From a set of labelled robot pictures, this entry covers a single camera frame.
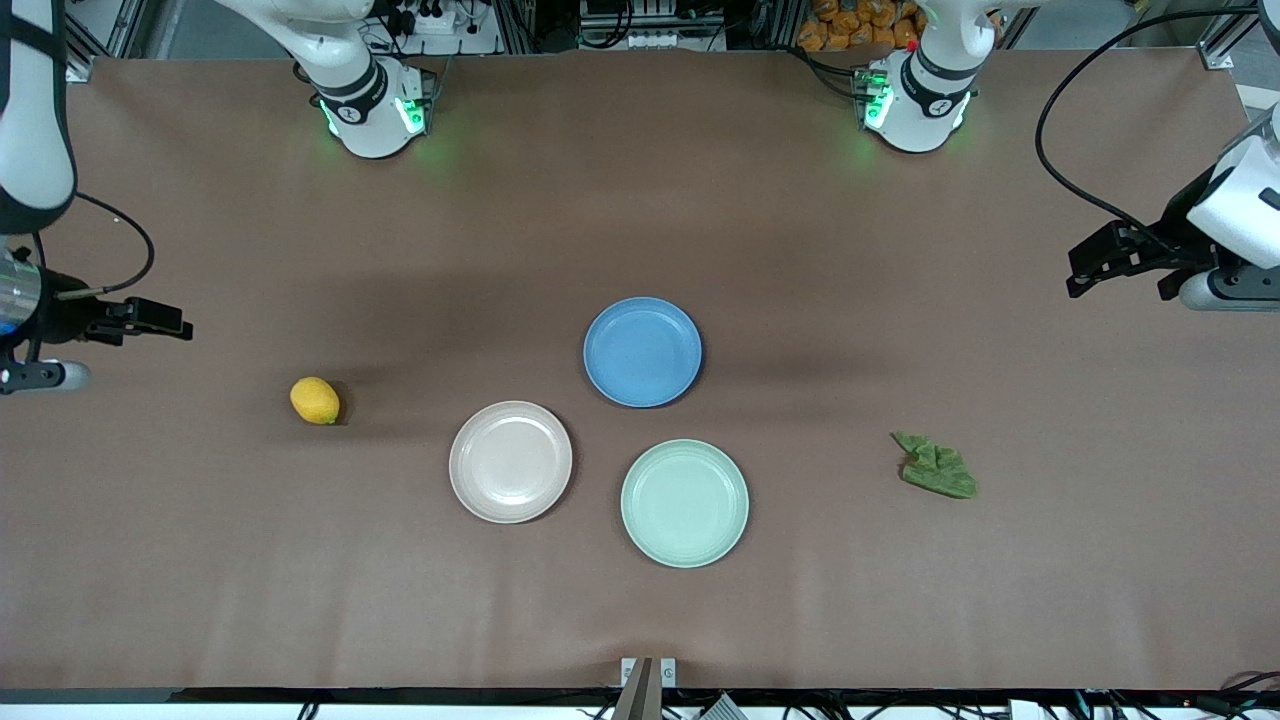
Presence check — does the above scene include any pale green plate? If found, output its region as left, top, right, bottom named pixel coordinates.
left=620, top=438, right=750, bottom=569

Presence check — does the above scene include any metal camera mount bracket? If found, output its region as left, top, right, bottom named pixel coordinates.
left=612, top=657, right=678, bottom=720

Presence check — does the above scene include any green lettuce leaf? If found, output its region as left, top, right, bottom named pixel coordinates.
left=890, top=430, right=979, bottom=500

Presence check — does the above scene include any pale beige plate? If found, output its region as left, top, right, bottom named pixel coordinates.
left=448, top=400, right=574, bottom=524

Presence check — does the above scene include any pile of orange items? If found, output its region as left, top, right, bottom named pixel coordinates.
left=797, top=0, right=926, bottom=53

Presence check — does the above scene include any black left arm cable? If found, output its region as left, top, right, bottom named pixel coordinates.
left=1033, top=5, right=1263, bottom=256

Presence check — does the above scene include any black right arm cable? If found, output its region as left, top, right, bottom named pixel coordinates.
left=55, top=190, right=157, bottom=301

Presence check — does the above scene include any blue plate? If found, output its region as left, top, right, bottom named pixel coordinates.
left=583, top=296, right=703, bottom=409

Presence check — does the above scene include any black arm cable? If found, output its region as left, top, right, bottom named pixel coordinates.
left=55, top=190, right=157, bottom=301
left=1033, top=5, right=1263, bottom=256

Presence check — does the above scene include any yellow lemon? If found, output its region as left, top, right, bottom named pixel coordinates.
left=289, top=376, right=342, bottom=426

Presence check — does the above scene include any aluminium frame profile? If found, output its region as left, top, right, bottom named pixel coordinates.
left=62, top=0, right=151, bottom=83
left=1195, top=0, right=1280, bottom=71

